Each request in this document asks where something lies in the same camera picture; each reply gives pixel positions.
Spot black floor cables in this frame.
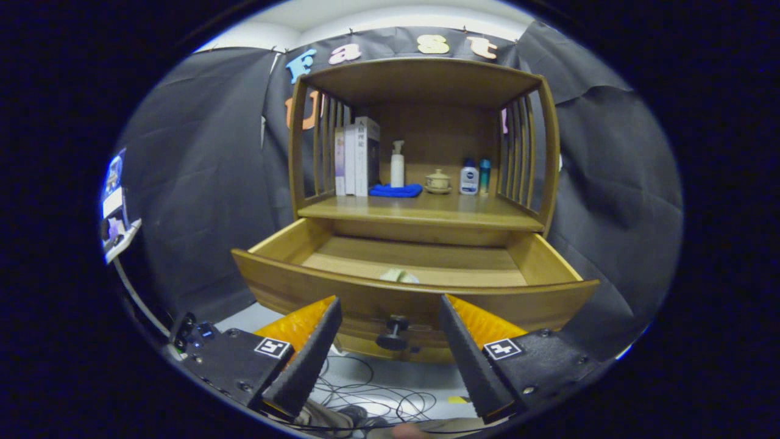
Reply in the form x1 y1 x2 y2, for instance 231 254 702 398
305 354 464 437

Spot lavender book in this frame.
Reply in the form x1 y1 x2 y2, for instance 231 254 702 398
335 127 347 196

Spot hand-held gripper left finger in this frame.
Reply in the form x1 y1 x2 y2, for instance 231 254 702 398
168 296 343 418

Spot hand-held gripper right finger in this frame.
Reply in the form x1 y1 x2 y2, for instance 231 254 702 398
439 294 601 426

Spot blue folded cloth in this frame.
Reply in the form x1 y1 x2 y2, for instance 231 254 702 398
369 183 423 199

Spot pale green small dish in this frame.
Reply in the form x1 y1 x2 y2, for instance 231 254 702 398
379 268 420 285

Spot wooden cabinet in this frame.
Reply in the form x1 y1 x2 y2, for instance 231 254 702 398
286 58 561 366

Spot white pump bottle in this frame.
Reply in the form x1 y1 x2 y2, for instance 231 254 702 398
390 140 405 188

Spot beige lidded teacup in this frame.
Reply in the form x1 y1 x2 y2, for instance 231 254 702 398
424 169 452 195

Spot white wall shelf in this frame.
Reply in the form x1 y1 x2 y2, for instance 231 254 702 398
104 218 143 264

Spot black backdrop cloth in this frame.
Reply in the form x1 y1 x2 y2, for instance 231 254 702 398
101 21 683 360

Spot thin white book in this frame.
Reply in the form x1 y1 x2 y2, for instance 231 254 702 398
344 124 357 196

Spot white and black book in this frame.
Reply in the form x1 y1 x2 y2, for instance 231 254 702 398
354 116 381 197

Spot white bottle with blue cap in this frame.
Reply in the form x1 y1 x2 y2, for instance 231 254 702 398
459 159 480 196

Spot wooden countertop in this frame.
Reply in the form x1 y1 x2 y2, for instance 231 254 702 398
297 183 545 232

